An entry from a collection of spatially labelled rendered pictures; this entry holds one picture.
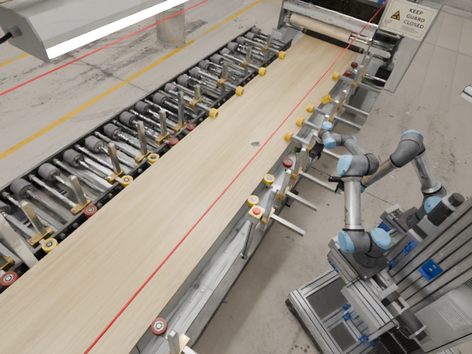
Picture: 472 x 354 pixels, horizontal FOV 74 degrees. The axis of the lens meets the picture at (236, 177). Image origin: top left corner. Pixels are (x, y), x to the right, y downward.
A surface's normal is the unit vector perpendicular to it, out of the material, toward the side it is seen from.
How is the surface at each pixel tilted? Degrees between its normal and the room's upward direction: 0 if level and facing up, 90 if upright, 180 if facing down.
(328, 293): 0
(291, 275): 0
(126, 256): 0
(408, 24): 90
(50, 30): 61
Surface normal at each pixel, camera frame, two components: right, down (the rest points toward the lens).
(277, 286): 0.11, -0.65
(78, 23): 0.79, 0.07
